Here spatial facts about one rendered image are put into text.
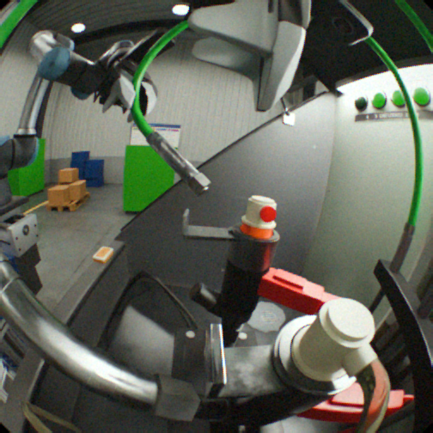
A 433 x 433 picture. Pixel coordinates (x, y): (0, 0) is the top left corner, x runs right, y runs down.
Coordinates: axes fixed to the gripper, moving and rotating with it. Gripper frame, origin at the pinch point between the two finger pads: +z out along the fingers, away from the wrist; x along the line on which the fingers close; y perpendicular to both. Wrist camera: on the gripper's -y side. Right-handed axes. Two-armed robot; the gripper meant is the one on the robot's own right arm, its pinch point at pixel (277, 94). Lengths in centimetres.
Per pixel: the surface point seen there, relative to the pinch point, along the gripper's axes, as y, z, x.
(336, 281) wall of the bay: -28.0, 24.7, -16.1
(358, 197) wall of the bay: -28.0, 5.7, -18.2
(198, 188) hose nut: 3.7, 7.6, -8.8
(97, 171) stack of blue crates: 353, 68, -522
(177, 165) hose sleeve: 6.2, 5.5, -9.8
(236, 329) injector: -0.3, 16.0, 0.9
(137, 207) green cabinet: 122, 106, -310
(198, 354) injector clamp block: 2.2, 23.8, -0.9
